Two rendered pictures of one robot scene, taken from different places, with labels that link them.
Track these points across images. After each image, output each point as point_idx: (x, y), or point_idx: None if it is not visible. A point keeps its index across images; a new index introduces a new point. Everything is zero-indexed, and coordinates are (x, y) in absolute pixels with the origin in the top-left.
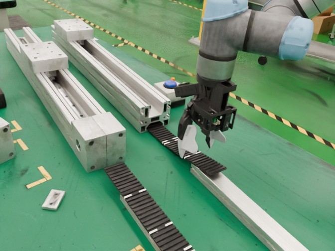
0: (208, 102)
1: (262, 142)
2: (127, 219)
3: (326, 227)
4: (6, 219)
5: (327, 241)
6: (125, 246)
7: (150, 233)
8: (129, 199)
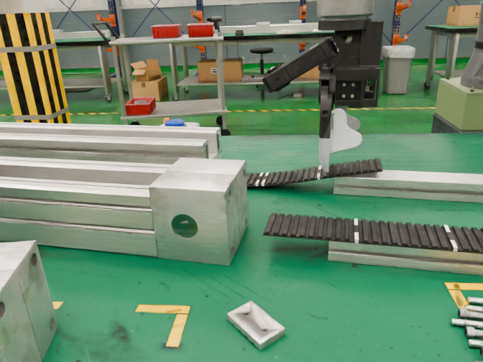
0: (351, 62)
1: None
2: (381, 271)
3: None
4: None
5: None
6: (439, 296)
7: (456, 247)
8: (365, 237)
